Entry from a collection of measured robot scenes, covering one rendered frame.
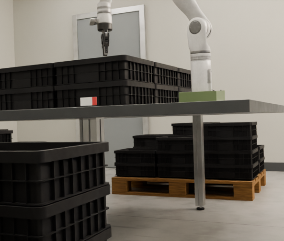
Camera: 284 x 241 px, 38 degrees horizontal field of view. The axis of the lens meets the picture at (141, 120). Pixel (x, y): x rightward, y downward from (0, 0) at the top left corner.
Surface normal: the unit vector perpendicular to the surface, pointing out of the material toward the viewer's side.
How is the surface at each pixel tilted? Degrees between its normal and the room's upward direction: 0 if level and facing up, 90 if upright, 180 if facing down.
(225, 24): 90
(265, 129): 90
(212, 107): 90
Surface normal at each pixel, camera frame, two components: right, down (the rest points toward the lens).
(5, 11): 0.91, -0.03
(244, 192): -0.40, 0.02
